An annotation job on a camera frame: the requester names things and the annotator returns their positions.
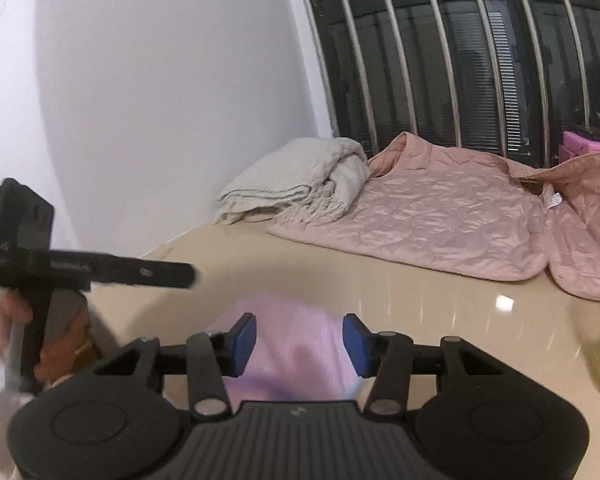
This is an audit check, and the pink quilted jacket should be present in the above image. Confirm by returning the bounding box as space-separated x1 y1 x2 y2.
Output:
266 132 600 303

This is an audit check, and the beige knitted blanket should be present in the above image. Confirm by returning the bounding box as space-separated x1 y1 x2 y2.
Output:
215 137 371 226

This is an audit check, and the magenta box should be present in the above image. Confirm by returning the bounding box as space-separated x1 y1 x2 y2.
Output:
559 130 600 166

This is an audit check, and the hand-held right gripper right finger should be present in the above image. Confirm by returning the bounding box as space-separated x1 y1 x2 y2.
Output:
343 312 503 419

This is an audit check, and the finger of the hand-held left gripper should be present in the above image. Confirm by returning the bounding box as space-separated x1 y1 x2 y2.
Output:
87 254 199 291

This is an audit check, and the person's left hand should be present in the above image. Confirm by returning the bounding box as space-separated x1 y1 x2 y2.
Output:
0 290 102 387

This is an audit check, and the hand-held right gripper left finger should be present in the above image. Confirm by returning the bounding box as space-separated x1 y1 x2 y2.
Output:
94 312 258 421

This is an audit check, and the barred window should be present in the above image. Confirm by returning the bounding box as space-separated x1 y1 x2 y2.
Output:
292 0 600 168

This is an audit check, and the pink and blue garment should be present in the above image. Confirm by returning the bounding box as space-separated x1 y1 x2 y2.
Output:
205 294 368 403

